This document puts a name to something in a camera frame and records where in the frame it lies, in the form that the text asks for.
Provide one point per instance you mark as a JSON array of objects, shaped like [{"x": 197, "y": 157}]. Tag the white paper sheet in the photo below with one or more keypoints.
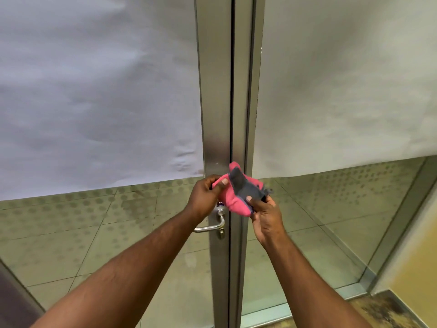
[
  {"x": 99, "y": 92},
  {"x": 344, "y": 81}
]

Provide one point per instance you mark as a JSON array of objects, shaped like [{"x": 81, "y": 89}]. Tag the glass panel with metal frame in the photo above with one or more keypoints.
[{"x": 324, "y": 167}]

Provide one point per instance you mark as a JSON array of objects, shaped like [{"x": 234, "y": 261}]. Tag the pink and grey cleaning cloth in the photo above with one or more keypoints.
[{"x": 240, "y": 192}]

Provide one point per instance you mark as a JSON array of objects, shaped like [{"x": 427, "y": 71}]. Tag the person's right thumb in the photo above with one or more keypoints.
[{"x": 254, "y": 201}]

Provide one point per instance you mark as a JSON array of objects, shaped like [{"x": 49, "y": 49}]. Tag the person's left thumb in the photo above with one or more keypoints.
[{"x": 220, "y": 183}]

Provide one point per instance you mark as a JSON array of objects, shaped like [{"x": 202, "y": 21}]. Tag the door key cylinder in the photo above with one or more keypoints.
[{"x": 222, "y": 232}]

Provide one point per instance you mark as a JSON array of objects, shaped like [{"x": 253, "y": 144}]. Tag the person's left forearm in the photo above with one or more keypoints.
[{"x": 123, "y": 274}]

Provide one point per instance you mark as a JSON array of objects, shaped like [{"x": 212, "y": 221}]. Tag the person's right forearm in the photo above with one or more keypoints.
[{"x": 309, "y": 285}]

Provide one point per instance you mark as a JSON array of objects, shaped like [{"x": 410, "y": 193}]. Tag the person's right hand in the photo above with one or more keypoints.
[{"x": 268, "y": 222}]

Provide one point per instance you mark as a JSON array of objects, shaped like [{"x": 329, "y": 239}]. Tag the glass door with metal frame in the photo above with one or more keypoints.
[{"x": 136, "y": 167}]

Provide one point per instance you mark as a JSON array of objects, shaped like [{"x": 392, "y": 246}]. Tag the person's left hand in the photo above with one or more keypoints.
[{"x": 201, "y": 198}]

